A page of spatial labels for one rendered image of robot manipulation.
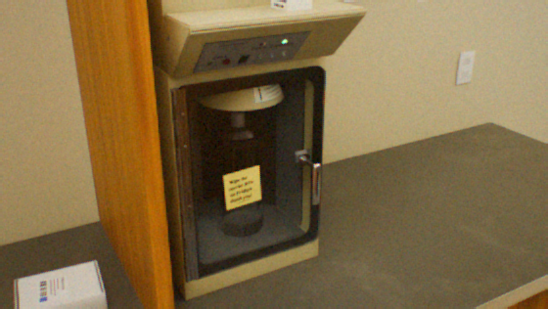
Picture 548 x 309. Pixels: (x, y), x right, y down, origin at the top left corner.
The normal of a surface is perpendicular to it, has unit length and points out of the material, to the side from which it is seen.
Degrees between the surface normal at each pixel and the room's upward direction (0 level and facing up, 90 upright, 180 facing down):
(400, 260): 0
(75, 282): 0
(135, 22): 90
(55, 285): 0
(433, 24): 90
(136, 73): 90
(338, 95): 90
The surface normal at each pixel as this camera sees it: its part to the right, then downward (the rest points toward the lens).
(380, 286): 0.00, -0.91
